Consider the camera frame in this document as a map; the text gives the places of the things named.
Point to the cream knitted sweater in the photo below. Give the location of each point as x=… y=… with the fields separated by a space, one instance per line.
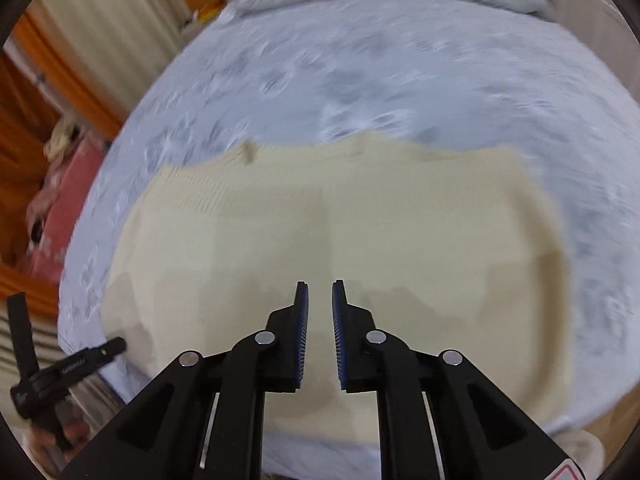
x=446 y=250

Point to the cream pleated curtain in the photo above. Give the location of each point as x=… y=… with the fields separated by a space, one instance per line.
x=117 y=47

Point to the person's left hand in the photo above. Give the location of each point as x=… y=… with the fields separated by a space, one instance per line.
x=42 y=446

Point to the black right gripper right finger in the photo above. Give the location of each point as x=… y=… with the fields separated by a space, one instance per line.
x=439 y=417

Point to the light blue butterfly bedsheet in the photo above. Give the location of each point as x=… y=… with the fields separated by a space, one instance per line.
x=452 y=75

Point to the red pink box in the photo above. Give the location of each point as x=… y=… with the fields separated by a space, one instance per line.
x=54 y=211

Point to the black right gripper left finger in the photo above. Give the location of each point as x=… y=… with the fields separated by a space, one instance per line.
x=202 y=417

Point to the orange curtain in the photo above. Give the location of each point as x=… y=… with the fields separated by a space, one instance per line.
x=27 y=120

